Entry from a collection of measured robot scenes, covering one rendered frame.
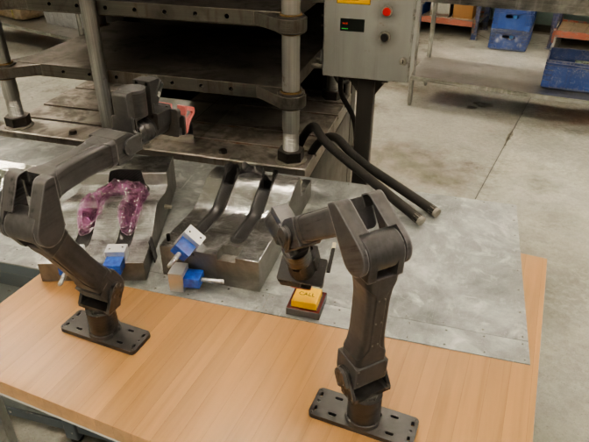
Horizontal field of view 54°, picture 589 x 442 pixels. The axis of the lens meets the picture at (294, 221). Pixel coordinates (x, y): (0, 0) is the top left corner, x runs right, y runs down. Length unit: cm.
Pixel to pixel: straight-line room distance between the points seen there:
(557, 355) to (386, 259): 181
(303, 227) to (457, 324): 50
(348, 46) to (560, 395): 151
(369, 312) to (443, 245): 72
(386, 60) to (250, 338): 109
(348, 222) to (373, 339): 23
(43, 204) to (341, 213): 50
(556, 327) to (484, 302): 132
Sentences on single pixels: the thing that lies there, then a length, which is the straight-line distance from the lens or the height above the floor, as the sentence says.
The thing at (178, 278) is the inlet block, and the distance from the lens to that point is 141.
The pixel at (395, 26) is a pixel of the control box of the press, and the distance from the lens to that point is 197.
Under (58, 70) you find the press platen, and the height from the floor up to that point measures 102.
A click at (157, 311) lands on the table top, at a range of 140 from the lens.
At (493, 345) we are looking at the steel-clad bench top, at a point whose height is 80.
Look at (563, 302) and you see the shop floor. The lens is 292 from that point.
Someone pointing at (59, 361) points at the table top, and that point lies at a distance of 134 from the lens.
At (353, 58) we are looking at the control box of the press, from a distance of 201.
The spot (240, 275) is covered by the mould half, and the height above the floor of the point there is 84.
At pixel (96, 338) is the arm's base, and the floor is 81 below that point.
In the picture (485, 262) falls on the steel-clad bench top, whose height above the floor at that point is 80.
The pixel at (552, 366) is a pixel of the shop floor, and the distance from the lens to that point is 257.
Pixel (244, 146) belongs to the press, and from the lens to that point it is 220.
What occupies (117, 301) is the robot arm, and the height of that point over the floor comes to 89.
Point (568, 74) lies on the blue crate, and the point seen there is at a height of 38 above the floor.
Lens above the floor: 168
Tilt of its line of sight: 32 degrees down
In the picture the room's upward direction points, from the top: straight up
